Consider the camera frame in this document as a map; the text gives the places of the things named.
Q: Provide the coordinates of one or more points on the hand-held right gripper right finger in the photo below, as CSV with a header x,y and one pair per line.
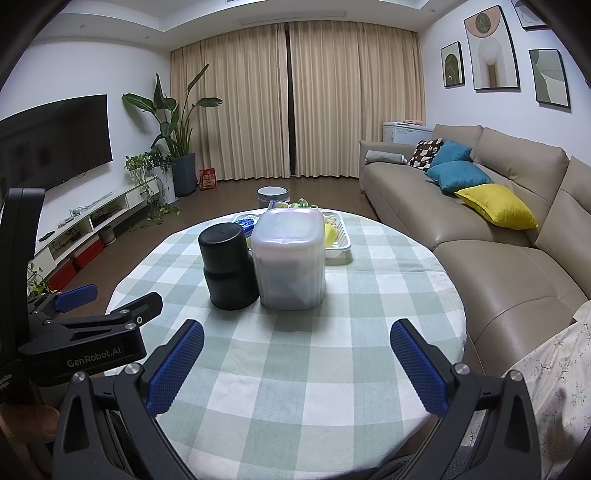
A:
x,y
420,369

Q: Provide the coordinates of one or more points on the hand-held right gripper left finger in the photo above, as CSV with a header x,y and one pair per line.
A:
x,y
178,364

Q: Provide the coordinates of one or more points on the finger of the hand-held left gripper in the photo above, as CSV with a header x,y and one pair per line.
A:
x,y
76,295
138,307

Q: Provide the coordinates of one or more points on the blue tissue pack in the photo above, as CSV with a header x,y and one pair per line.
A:
x,y
245,225

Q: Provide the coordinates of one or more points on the white plastic tray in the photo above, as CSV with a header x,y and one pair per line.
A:
x,y
339,253

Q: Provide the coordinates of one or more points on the large yellow rectangular sponge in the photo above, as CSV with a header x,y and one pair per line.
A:
x,y
331,234

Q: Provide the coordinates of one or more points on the green microfibre cloth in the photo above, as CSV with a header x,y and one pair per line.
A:
x,y
302,203

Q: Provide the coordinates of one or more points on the person's left hand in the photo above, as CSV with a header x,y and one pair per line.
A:
x,y
32,417

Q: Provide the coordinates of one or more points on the red storage box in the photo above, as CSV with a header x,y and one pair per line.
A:
x,y
62,274
87,254

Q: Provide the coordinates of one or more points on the small leafy floor plant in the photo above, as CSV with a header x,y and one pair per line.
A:
x,y
37,281

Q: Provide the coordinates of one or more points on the small grey bin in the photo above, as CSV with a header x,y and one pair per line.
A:
x,y
107,235

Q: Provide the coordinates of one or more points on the green checkered tablecloth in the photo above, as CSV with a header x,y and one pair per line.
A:
x,y
323,360

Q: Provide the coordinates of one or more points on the black cylindrical container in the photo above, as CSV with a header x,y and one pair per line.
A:
x,y
228,267

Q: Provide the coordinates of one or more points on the white television stand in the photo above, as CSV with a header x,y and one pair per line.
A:
x,y
124,196

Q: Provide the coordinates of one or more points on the beige leather sofa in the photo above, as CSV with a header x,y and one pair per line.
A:
x,y
498,277

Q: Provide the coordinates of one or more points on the white plant pot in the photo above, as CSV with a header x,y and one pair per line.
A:
x,y
167,187

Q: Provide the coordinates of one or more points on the white floral cloth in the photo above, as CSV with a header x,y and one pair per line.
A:
x,y
554,369

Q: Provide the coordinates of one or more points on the dark grey planter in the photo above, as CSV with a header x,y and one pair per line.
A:
x,y
184,175

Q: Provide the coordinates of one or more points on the trailing green plant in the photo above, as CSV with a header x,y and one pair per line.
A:
x,y
147,161

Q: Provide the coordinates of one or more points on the red paper bag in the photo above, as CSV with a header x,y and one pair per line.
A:
x,y
208,179

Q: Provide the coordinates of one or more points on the translucent plastic container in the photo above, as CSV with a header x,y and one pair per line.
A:
x,y
288,263

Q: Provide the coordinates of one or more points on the grey trash bin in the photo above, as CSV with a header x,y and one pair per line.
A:
x,y
272,194

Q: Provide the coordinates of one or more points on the tall leafy plant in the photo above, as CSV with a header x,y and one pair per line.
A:
x,y
173,134

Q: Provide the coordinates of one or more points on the yellow pillow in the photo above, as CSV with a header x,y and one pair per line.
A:
x,y
498,205

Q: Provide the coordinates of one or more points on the teal pillow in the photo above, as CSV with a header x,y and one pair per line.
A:
x,y
452,152
457,175

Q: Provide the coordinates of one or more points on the brown patterned pillow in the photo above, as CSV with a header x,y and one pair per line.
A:
x,y
422,154

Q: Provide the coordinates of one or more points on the folded grey blanket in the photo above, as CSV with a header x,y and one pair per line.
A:
x,y
383,157

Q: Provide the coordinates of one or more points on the beige curtain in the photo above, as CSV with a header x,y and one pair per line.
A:
x,y
231,101
355,97

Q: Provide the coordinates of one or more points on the white chest cabinet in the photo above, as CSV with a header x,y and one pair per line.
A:
x,y
406,134

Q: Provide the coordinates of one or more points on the small green arch picture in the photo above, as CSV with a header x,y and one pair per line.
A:
x,y
452,64

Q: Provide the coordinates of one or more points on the green abstract picture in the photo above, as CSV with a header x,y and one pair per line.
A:
x,y
549,78

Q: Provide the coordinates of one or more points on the large pink arch picture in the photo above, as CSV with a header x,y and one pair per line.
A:
x,y
491,48

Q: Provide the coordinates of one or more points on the white line-art picture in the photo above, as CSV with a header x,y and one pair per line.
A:
x,y
528,14

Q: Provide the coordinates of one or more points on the black wall television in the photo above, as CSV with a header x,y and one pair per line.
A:
x,y
51,143

